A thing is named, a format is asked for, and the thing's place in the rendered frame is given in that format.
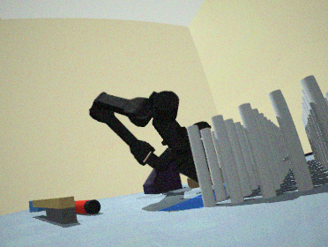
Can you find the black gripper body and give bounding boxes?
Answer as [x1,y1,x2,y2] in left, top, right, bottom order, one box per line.
[156,124,192,172]

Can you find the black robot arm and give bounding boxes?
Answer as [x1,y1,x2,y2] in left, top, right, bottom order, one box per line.
[89,91,179,172]

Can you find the red and black cylinder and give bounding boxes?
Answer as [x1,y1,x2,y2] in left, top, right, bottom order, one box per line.
[74,199,101,214]

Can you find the blue tape strip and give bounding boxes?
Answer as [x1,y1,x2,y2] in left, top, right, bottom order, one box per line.
[158,195,204,212]

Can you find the blue block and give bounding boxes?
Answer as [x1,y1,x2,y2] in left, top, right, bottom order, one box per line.
[28,201,46,212]

